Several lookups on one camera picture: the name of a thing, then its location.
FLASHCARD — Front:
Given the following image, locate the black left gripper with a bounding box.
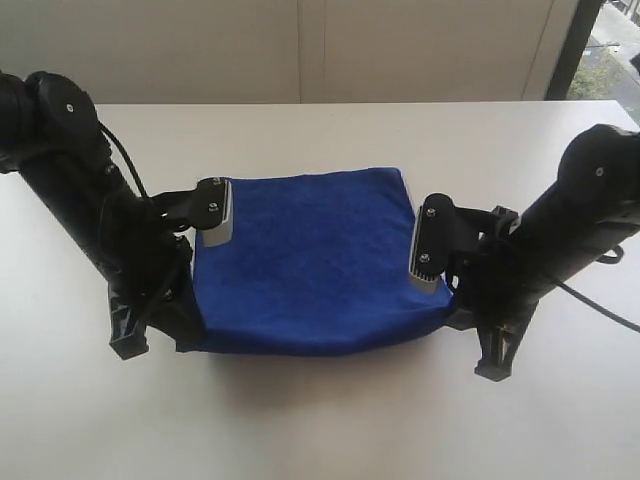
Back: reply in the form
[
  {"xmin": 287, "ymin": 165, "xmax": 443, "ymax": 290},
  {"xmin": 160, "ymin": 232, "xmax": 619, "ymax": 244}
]
[{"xmin": 15, "ymin": 72, "xmax": 200, "ymax": 360}]

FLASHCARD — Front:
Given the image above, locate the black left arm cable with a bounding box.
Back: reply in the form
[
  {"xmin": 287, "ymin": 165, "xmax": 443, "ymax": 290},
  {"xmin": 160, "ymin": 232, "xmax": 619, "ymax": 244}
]
[{"xmin": 99, "ymin": 122, "xmax": 151, "ymax": 199}]

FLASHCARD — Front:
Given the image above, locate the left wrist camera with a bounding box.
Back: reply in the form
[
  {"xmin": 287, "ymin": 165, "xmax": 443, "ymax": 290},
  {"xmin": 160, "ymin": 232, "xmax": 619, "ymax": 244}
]
[{"xmin": 152, "ymin": 177, "xmax": 233, "ymax": 247}]

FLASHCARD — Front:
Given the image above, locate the blue towel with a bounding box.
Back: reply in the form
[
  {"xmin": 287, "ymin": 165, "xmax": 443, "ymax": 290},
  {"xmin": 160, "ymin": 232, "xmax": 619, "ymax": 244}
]
[{"xmin": 177, "ymin": 167, "xmax": 451, "ymax": 357}]

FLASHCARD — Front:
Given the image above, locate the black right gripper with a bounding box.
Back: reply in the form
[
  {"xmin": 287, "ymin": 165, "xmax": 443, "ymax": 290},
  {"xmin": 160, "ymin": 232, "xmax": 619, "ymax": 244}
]
[{"xmin": 449, "ymin": 124, "xmax": 639, "ymax": 382}]

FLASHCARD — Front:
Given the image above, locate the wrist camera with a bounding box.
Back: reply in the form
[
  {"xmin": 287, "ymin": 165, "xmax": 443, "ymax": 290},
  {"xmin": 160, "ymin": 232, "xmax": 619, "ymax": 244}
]
[
  {"xmin": 408, "ymin": 192, "xmax": 516, "ymax": 296},
  {"xmin": 152, "ymin": 177, "xmax": 233, "ymax": 247}
]

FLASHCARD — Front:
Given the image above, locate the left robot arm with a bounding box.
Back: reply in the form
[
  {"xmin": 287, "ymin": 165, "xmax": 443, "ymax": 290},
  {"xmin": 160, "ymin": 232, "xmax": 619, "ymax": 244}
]
[{"xmin": 1, "ymin": 72, "xmax": 206, "ymax": 360}]

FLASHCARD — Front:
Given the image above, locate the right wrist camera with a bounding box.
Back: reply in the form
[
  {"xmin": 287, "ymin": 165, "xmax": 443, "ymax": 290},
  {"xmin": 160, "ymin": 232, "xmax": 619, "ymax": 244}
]
[{"xmin": 408, "ymin": 192, "xmax": 516, "ymax": 296}]

